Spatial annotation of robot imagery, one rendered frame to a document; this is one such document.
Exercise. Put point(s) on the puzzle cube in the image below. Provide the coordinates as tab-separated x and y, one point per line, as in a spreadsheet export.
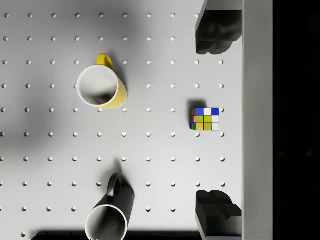
206	119

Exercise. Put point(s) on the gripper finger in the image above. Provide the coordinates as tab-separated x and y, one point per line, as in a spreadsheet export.
217	30
215	212

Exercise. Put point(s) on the yellow mug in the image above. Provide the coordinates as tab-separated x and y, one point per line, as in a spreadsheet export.
120	95

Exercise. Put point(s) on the black mug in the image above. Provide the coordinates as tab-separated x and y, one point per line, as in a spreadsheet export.
122	197

